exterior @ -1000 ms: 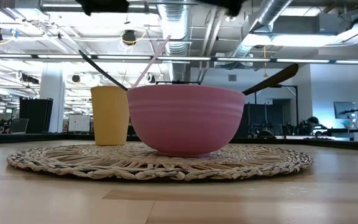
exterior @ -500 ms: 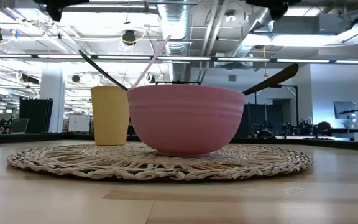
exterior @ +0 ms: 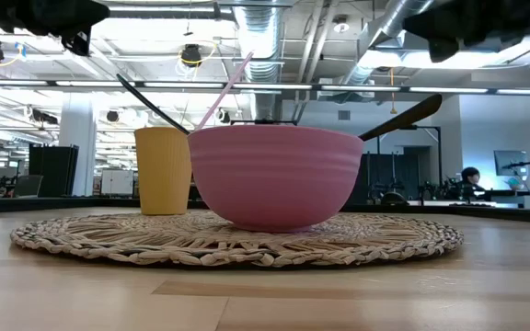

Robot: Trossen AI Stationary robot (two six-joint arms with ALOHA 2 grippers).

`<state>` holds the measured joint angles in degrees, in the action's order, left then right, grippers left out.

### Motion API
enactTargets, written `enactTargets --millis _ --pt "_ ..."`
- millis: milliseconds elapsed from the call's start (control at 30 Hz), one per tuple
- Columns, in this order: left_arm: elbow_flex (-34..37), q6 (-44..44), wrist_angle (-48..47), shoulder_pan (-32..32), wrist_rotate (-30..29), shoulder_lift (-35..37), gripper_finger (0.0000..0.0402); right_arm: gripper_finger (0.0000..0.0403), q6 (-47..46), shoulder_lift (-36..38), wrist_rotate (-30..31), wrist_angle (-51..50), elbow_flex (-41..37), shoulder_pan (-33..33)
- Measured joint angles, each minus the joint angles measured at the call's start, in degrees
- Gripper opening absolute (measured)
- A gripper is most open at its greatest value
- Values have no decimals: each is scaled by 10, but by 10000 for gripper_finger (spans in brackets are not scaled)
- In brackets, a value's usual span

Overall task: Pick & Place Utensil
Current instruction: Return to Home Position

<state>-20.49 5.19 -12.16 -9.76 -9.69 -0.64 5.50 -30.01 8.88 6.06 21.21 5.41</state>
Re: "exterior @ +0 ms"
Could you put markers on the grey computer monitor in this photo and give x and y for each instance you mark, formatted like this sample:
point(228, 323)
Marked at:
point(509, 163)

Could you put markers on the black flat stand bar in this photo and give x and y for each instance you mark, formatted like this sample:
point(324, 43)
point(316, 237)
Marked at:
point(265, 122)

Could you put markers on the round woven straw placemat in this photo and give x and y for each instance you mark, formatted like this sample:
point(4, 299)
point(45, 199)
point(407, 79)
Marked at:
point(154, 239)

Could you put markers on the white cabinet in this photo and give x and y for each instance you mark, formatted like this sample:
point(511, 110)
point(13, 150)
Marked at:
point(117, 182)

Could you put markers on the white building column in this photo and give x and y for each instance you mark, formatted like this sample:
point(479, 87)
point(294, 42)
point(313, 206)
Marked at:
point(77, 147)

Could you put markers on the pink ribbed bowl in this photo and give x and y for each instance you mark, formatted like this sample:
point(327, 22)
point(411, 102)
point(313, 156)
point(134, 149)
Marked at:
point(274, 179)

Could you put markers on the black tall cabinet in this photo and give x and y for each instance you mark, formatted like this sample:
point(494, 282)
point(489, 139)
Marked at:
point(53, 170)

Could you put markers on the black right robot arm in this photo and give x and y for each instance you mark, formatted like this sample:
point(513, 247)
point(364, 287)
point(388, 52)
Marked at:
point(522, 18)

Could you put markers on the yellow ribbed cup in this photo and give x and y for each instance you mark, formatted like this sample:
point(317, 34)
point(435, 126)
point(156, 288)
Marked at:
point(161, 170)

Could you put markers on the silver smooth ventilation duct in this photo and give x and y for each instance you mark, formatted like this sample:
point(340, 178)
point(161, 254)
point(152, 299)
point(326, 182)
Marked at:
point(398, 18)

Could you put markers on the silver ribbed ventilation duct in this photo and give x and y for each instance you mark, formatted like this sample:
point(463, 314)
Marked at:
point(260, 37)

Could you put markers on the pink plastic straw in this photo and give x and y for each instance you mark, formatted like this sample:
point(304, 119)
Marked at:
point(224, 91)

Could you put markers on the grey chair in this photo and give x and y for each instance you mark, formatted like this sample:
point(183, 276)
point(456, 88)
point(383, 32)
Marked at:
point(28, 186)

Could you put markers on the black table frame rail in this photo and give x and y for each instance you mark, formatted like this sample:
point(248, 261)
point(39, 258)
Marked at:
point(39, 202)

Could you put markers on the black tall frame stand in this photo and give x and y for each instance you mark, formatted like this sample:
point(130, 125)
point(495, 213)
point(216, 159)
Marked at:
point(439, 156)

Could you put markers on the person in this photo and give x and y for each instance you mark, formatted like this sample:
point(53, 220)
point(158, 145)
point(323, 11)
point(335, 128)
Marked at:
point(469, 177)

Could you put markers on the long ceiling light rail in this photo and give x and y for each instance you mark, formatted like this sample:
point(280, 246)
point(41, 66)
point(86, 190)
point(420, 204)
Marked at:
point(269, 86)

